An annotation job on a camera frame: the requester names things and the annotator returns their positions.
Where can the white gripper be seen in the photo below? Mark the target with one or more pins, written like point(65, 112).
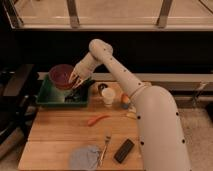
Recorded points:
point(83, 70)

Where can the purple bowl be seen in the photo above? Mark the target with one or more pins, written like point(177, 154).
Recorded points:
point(59, 75)

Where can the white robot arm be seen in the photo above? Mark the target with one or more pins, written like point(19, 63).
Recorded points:
point(161, 136)

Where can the dark utensil in tray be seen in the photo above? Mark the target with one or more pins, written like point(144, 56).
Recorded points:
point(76, 95)

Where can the green plastic tray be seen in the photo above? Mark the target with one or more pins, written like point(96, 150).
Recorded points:
point(51, 97)

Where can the dark round lid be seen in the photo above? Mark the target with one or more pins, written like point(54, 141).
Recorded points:
point(101, 87)

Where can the white cup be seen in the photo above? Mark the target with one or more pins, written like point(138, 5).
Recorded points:
point(108, 95)

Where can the orange carrot toy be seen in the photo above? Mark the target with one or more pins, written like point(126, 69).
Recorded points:
point(95, 119)

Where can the yellow banana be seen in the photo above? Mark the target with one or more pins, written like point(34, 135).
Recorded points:
point(131, 113)

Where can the silver fork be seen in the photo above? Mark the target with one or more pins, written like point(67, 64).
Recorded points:
point(102, 155)

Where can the grey-blue cloth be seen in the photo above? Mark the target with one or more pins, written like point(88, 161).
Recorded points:
point(84, 158)

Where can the black rectangular block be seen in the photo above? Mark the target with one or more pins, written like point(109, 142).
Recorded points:
point(123, 151)

